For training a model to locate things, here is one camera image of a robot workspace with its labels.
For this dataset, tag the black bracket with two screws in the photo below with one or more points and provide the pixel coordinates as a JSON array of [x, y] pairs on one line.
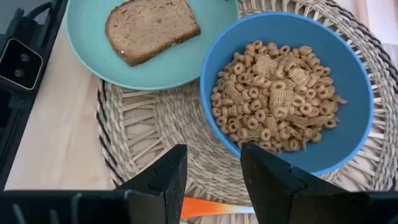
[[20, 63]]

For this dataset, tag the blue bowl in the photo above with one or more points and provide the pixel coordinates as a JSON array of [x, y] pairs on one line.
[[351, 74]]

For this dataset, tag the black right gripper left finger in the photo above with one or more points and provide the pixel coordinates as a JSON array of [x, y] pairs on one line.
[[174, 174]]

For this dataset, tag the brown bread slice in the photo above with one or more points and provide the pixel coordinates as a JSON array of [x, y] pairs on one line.
[[149, 28]]

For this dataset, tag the round woven straw placemat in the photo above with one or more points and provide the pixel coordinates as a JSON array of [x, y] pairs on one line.
[[161, 124]]

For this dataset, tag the brown cereal pieces heap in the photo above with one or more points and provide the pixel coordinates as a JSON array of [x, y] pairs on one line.
[[273, 99]]

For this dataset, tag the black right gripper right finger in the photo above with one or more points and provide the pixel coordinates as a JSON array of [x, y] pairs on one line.
[[267, 177]]

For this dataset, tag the light green plate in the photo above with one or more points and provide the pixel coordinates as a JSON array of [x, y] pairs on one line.
[[93, 37]]

